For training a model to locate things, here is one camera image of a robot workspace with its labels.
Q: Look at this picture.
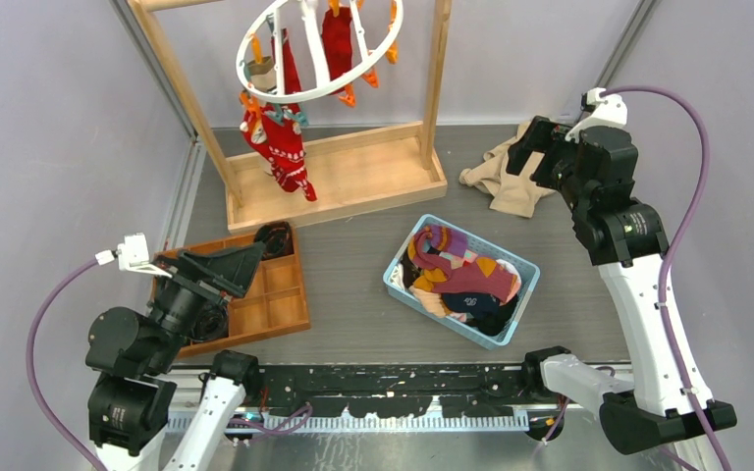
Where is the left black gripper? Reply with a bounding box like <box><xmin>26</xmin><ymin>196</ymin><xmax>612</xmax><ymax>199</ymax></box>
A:
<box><xmin>147</xmin><ymin>236</ymin><xmax>266</xmax><ymax>368</ymax></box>

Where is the red white patterned sock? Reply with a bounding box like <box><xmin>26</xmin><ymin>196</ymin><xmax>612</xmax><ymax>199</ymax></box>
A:
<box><xmin>240</xmin><ymin>110</ymin><xmax>276</xmax><ymax>175</ymax></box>

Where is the beige brown striped sock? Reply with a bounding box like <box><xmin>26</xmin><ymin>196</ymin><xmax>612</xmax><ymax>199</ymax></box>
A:
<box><xmin>244</xmin><ymin>56</ymin><xmax>277</xmax><ymax>92</ymax></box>

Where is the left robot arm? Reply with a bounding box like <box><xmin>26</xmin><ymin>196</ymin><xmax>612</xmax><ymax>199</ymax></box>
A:
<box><xmin>85</xmin><ymin>234</ymin><xmax>264</xmax><ymax>470</ymax></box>

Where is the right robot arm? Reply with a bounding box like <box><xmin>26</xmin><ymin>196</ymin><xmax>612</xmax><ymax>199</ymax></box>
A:
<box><xmin>508</xmin><ymin>116</ymin><xmax>737</xmax><ymax>455</ymax></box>

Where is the wooden hanger stand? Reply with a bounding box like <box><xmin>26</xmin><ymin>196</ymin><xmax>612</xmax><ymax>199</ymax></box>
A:
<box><xmin>128</xmin><ymin>1</ymin><xmax>452</xmax><ymax>235</ymax></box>

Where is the white round clip hanger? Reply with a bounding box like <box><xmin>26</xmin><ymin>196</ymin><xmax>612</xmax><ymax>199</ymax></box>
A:
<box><xmin>235</xmin><ymin>1</ymin><xmax>404</xmax><ymax>107</ymax></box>

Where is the wooden compartment tray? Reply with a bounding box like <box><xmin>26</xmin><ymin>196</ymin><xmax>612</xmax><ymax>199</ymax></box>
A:
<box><xmin>178</xmin><ymin>228</ymin><xmax>311</xmax><ymax>359</ymax></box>

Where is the beige cloth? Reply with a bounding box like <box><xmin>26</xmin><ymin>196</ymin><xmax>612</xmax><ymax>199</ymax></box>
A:
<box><xmin>458</xmin><ymin>122</ymin><xmax>554</xmax><ymax>219</ymax></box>

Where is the blue plastic basket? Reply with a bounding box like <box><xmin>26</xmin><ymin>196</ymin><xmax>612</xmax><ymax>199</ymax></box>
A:
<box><xmin>382</xmin><ymin>214</ymin><xmax>541</xmax><ymax>349</ymax></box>

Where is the maroon ribbed sock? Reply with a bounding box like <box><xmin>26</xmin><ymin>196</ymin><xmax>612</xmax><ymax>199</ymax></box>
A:
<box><xmin>406</xmin><ymin>225</ymin><xmax>521</xmax><ymax>302</ymax></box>

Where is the teal clothes peg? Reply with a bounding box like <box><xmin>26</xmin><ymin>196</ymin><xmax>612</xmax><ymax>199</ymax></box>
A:
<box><xmin>263</xmin><ymin>103</ymin><xmax>309</xmax><ymax>127</ymax></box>

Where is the orange clothes peg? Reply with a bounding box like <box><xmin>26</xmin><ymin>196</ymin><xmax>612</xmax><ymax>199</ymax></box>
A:
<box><xmin>239</xmin><ymin>90</ymin><xmax>263</xmax><ymax>132</ymax></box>

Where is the navy blue sock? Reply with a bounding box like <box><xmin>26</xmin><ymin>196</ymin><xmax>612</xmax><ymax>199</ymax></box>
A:
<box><xmin>441</xmin><ymin>292</ymin><xmax>501</xmax><ymax>320</ymax></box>

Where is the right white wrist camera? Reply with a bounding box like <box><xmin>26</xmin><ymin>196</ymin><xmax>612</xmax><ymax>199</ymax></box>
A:
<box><xmin>565</xmin><ymin>87</ymin><xmax>628</xmax><ymax>142</ymax></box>

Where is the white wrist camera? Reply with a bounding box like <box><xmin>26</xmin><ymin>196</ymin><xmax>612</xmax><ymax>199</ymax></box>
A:
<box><xmin>565</xmin><ymin>87</ymin><xmax>628</xmax><ymax>142</ymax></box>
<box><xmin>116</xmin><ymin>233</ymin><xmax>173</xmax><ymax>278</ymax></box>

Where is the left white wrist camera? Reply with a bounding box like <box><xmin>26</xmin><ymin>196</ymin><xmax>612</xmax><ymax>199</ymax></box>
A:
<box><xmin>116</xmin><ymin>233</ymin><xmax>173</xmax><ymax>278</ymax></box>

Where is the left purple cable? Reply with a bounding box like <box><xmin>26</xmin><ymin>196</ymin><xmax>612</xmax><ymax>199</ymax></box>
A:
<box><xmin>26</xmin><ymin>249</ymin><xmax>122</xmax><ymax>471</ymax></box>

